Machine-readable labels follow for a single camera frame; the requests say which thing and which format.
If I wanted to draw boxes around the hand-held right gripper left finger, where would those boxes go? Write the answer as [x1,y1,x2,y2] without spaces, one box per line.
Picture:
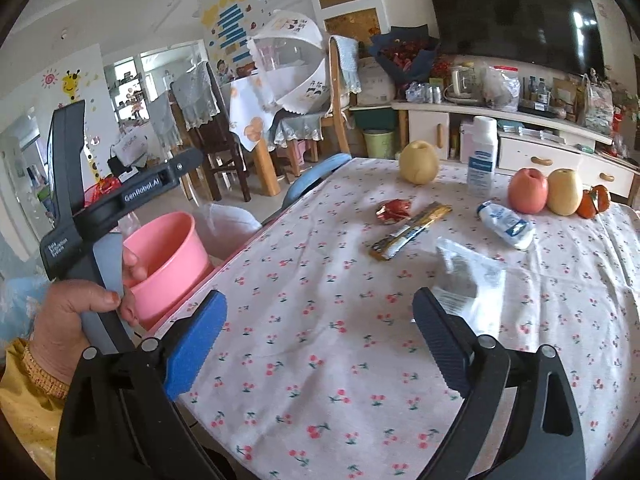
[56,289,228,480]

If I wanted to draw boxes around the white plastic bag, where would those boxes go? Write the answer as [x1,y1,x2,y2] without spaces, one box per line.
[431,236,507,333]

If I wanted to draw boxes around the person's left forearm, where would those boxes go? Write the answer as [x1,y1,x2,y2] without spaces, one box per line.
[0,337,71,478]

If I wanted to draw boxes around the white plastic bottle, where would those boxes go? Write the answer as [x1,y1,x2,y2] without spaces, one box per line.
[460,116,499,200]

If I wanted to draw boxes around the clear plastic bag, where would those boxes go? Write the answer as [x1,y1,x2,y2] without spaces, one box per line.
[480,62,521,111]

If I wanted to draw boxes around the red apple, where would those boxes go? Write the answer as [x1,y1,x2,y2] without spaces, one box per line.
[507,167,549,215]

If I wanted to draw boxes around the orange with green leaf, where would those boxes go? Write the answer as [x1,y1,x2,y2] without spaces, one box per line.
[576,187,601,219]

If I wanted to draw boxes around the gold snack wrapper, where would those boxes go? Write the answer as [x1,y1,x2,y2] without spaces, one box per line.
[370,202,453,261]

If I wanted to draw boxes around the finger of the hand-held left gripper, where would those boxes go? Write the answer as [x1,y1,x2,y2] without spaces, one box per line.
[75,146,204,231]
[49,99,87,231]

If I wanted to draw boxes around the white television cabinet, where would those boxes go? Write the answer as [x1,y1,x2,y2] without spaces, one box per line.
[350,95,640,208]

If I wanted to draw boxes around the dining table with cloth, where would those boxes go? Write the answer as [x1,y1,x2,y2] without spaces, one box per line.
[229,75,331,198]

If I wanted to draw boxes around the white bin liner bag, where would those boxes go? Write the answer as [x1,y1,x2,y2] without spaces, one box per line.
[192,203,262,261]

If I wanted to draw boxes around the person's left hand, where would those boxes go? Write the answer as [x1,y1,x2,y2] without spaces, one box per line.
[29,249,147,385]

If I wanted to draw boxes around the red foil wrapper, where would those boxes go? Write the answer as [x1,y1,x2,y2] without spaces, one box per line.
[375,199,413,223]

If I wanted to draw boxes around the green waste bin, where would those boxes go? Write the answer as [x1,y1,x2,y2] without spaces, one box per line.
[362,129,397,161]

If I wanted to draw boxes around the large yellow pear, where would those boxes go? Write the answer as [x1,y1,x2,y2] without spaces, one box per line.
[546,168,585,217]

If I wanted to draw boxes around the black television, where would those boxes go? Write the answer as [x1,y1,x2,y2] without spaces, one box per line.
[421,0,606,78]

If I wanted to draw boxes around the white rice cooker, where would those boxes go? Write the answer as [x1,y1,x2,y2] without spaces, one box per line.
[357,62,398,106]

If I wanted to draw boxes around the white blue tube pouch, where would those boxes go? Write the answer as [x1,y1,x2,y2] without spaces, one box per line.
[476,200,536,252]

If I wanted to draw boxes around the dark blue flower bouquet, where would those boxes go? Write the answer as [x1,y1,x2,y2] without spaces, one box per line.
[369,25,441,86]

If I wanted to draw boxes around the dark wooden chair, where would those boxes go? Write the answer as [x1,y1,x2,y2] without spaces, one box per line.
[170,60,253,203]

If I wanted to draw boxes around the glass kettle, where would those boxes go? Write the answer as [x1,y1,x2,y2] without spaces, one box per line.
[446,62,482,101]

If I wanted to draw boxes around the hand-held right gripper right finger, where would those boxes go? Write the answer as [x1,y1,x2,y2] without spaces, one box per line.
[411,287,587,480]

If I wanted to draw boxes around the colourful wall stickers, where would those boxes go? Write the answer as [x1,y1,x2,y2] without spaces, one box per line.
[200,0,306,61]

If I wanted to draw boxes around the small yellow pear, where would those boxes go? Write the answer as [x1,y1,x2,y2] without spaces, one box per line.
[398,140,441,186]

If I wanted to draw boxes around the blue chair back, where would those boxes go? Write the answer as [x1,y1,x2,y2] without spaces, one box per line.
[260,152,353,226]

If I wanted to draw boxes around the pink plastic bucket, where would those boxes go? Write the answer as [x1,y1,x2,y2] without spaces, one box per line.
[121,211,213,328]

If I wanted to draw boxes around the light wooden chair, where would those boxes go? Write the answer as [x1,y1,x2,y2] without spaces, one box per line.
[325,35,363,161]

